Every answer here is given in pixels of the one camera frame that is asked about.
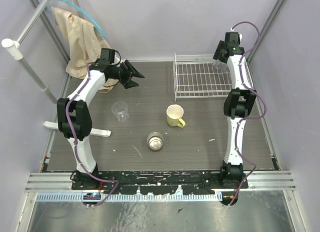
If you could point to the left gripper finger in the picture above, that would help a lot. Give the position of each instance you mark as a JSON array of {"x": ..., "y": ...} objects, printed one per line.
[
  {"x": 132, "y": 70},
  {"x": 130, "y": 84}
]

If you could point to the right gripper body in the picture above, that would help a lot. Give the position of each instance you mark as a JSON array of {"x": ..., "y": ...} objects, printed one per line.
[{"x": 217, "y": 53}]

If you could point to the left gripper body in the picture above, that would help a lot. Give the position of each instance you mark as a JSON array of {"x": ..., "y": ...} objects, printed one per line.
[{"x": 126, "y": 74}]

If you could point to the clear plastic cup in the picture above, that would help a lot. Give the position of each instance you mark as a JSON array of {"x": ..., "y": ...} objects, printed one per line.
[
  {"x": 120, "y": 111},
  {"x": 248, "y": 76},
  {"x": 243, "y": 61},
  {"x": 220, "y": 67}
]

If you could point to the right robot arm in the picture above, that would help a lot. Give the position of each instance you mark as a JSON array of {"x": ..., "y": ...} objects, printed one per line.
[{"x": 237, "y": 106}]

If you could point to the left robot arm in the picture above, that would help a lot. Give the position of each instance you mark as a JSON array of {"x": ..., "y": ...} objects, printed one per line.
[{"x": 74, "y": 119}]

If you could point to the beige cloth garment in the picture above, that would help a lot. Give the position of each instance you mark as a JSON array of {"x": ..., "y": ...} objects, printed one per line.
[{"x": 84, "y": 42}]

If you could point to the yellow mug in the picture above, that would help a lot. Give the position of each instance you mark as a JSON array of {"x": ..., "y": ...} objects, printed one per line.
[{"x": 174, "y": 116}]

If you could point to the glass with brown liquid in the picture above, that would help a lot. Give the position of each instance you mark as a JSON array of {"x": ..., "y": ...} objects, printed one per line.
[{"x": 155, "y": 141}]

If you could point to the white wire dish rack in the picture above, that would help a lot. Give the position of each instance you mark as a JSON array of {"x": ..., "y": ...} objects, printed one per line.
[{"x": 194, "y": 77}]

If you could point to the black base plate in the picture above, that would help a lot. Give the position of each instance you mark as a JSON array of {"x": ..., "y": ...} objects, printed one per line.
[{"x": 202, "y": 182}]

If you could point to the aluminium rail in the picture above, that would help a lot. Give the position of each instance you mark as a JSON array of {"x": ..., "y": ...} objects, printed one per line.
[{"x": 258, "y": 180}]

